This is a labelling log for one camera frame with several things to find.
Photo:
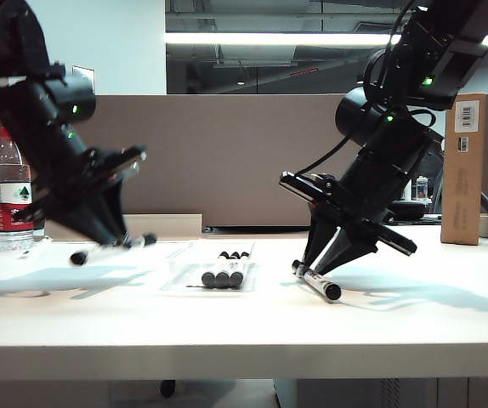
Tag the black capped whiteboard marker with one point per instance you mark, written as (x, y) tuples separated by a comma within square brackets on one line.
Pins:
[(236, 278), (318, 282), (209, 279), (223, 279), (140, 241)]

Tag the clear plastic marker tray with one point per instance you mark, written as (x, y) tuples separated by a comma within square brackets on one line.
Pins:
[(181, 273)]

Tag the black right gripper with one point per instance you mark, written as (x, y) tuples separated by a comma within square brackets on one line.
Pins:
[(367, 204)]

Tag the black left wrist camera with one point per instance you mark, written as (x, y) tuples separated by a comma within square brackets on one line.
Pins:
[(118, 161)]

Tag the small clear bottle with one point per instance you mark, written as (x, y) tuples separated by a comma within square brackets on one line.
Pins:
[(422, 190)]

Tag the black round flat object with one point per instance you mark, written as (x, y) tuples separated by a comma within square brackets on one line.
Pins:
[(410, 211)]

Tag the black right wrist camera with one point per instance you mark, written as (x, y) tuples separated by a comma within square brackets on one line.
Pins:
[(303, 185)]

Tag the tall brown cardboard box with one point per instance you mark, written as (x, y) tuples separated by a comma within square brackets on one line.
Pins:
[(461, 191)]

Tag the black caster wheel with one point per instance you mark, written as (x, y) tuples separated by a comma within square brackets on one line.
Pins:
[(168, 388)]

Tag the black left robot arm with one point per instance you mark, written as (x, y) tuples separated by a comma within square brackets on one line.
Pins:
[(27, 106)]

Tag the long ceiling light strip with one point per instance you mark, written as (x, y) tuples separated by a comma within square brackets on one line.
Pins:
[(269, 38)]

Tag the white green wrapped pen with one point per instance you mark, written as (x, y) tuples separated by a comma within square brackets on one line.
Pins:
[(35, 251)]

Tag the red label water bottle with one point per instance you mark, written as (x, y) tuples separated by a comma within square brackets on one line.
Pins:
[(7, 170)]

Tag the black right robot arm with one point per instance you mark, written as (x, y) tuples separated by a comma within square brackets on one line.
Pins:
[(397, 136)]

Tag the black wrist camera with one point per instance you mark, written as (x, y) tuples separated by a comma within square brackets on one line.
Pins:
[(303, 185), (118, 161)]

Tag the metal wall switch plate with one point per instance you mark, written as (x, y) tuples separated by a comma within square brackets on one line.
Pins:
[(83, 70)]

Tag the brown desk partition panel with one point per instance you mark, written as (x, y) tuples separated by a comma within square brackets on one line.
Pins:
[(210, 161)]

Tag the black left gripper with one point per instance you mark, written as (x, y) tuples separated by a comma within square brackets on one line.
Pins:
[(74, 191)]

